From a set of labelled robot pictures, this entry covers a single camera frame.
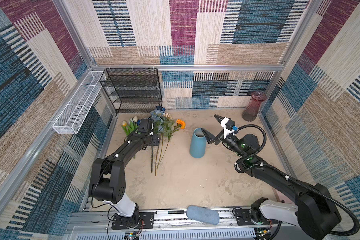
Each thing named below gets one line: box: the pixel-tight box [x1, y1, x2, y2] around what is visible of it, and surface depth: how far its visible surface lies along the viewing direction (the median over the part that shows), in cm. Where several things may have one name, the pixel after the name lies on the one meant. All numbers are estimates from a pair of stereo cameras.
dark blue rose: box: [155, 105, 166, 112], surface depth 117 cm
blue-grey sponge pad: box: [186, 205, 220, 225], surface depth 74 cm
